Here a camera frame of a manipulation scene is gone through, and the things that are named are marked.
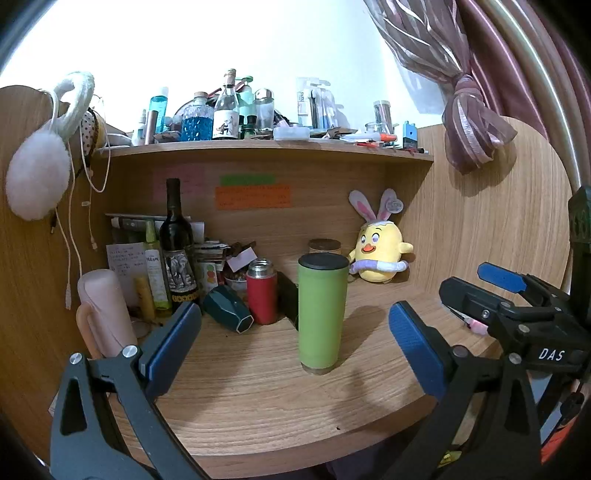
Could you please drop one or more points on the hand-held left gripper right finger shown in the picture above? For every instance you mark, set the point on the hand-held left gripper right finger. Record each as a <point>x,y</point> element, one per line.
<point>414,345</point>

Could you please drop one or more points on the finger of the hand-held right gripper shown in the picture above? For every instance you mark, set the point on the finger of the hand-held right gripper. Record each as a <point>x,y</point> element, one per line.
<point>471,300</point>
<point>501,277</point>

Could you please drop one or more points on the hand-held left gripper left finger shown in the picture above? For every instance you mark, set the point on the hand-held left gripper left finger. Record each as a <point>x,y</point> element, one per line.
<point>171,348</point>

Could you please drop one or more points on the green cup with black lid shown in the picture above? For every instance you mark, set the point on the green cup with black lid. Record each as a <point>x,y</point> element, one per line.
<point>322,318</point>

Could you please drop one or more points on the small pink object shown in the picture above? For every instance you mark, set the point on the small pink object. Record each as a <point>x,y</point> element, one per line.
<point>476,326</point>

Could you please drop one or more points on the small yellow tube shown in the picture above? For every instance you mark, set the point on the small yellow tube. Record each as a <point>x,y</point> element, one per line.
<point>145,297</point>

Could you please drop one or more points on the teal ceramic mug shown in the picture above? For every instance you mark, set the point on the teal ceramic mug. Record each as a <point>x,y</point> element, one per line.
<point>225,307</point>

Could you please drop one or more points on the wooden shelf unit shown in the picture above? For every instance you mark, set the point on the wooden shelf unit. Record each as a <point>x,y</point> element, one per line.
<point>485,207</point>

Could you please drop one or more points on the yellow-green spray bottle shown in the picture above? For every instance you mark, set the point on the yellow-green spray bottle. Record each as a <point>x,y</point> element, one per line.
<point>156,277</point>

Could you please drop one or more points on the small bowl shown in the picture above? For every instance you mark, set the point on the small bowl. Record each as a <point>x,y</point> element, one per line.
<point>235,284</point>

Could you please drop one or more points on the white handwritten paper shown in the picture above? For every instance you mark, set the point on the white handwritten paper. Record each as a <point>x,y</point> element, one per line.
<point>124,263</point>

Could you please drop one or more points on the stack of papers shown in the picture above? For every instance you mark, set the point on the stack of papers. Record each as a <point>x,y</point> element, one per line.
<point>210,254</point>

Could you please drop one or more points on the red thermos flask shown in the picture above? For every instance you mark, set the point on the red thermos flask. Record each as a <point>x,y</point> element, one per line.
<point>262,300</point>

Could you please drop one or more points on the yellow plush chick bunny ears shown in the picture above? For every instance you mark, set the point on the yellow plush chick bunny ears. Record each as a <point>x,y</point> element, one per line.
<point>378,249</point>

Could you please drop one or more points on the dark wine bottle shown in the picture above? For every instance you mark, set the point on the dark wine bottle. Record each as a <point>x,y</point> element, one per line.
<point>177,240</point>

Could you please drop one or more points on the pink card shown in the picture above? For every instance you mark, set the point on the pink card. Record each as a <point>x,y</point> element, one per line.
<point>242,261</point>

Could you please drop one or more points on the jar with brown lid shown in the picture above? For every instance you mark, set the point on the jar with brown lid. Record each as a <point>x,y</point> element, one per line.
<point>324,245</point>

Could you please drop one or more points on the pink striped curtain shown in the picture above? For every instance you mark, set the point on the pink striped curtain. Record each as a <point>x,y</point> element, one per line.
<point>466,115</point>

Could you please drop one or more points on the small blue box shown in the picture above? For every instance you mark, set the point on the small blue box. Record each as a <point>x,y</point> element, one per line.
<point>409,136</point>

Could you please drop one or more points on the pink sticky note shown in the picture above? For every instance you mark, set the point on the pink sticky note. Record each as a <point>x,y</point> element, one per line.
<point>187,180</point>

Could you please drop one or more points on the orange sticky note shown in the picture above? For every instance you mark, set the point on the orange sticky note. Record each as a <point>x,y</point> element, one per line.
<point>254,197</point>

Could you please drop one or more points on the green sticky note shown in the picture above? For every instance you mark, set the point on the green sticky note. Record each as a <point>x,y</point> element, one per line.
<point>247,180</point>

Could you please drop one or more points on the clear glass jar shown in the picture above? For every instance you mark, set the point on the clear glass jar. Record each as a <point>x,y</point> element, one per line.
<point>383,117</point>

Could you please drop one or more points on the white fluffy earmuffs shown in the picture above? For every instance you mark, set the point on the white fluffy earmuffs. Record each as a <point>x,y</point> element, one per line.
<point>34,175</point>

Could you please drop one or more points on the glass bottle with blue liquid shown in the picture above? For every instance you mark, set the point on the glass bottle with blue liquid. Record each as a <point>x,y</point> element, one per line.
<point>197,122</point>

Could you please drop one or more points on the polka dot headband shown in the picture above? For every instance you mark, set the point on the polka dot headband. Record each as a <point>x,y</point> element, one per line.
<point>90,134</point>

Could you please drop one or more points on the tall blue plastic bottle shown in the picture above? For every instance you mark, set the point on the tall blue plastic bottle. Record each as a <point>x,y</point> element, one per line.
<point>158,113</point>

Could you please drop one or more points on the clear labelled glass bottle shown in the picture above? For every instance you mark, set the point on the clear labelled glass bottle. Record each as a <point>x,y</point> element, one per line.
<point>226,115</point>

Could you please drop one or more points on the white plastic box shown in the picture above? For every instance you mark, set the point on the white plastic box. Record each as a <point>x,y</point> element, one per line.
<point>291,133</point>

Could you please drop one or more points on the packaged toothbrushes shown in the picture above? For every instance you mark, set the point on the packaged toothbrushes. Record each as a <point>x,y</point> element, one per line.
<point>316,104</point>

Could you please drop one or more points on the small clear glass bottle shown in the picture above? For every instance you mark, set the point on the small clear glass bottle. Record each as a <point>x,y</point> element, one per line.
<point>264,110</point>

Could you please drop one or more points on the pale green pump bottle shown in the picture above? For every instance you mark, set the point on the pale green pump bottle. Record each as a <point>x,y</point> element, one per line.
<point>247,99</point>

